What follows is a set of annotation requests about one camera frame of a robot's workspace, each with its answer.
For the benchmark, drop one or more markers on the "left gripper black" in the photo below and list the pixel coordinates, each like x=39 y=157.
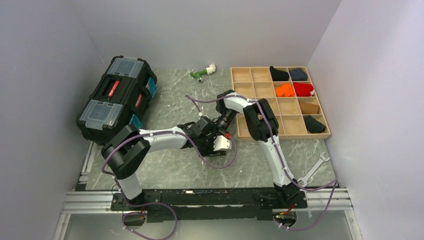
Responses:
x=210 y=152

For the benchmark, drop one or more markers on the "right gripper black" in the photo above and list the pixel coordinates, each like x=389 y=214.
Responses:
x=218 y=128

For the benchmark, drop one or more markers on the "wooden compartment tray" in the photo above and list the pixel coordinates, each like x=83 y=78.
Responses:
x=256 y=83

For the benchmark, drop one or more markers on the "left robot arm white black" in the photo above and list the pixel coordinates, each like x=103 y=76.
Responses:
x=125 y=152

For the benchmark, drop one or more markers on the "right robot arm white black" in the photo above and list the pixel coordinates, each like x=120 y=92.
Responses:
x=263 y=127

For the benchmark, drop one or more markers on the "green white pipe fitting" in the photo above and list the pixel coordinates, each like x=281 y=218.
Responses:
x=198 y=76

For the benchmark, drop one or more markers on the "orange rolled cloth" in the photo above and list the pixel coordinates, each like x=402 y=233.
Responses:
x=285 y=90

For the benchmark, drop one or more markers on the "red rolled cloth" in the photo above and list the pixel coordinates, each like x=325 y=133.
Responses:
x=303 y=89

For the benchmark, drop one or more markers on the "brown rolled cloth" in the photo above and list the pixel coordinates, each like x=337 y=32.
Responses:
x=307 y=108

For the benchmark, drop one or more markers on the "navy rolled cloth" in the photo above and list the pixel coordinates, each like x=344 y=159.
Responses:
x=298 y=75

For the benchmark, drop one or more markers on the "black ribbed rolled cloth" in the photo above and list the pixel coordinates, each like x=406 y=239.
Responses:
x=313 y=126

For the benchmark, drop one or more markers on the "black plastic toolbox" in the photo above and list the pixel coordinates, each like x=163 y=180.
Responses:
x=121 y=98

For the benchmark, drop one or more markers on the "silver wrench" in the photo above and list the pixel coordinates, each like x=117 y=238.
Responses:
x=303 y=181

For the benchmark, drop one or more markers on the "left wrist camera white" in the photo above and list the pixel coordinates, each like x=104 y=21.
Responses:
x=222 y=143

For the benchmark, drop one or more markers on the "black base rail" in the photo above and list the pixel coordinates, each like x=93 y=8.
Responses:
x=261 y=203

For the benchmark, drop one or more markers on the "aluminium frame rail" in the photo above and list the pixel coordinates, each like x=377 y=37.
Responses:
x=99 y=202

